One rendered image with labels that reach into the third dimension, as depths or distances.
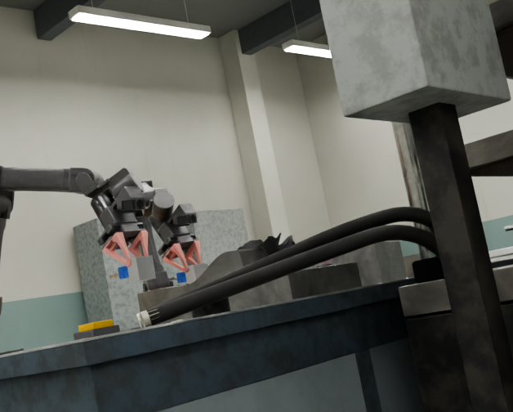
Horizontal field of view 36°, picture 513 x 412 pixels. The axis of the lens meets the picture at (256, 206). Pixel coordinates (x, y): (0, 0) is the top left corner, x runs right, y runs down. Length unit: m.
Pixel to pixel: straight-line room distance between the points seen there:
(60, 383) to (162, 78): 8.40
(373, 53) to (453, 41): 0.14
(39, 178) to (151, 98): 7.37
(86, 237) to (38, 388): 6.70
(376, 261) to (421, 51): 0.93
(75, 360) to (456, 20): 0.80
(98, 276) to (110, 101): 2.14
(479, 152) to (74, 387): 0.89
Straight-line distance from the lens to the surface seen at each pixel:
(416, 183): 1.61
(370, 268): 2.06
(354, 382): 1.62
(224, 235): 9.05
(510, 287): 1.49
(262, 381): 1.41
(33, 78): 8.53
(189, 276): 2.11
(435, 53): 1.26
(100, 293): 7.83
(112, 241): 1.84
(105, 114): 8.86
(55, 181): 1.96
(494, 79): 1.43
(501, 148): 1.60
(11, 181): 2.01
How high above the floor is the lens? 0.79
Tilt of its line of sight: 7 degrees up
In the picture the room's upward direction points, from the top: 11 degrees counter-clockwise
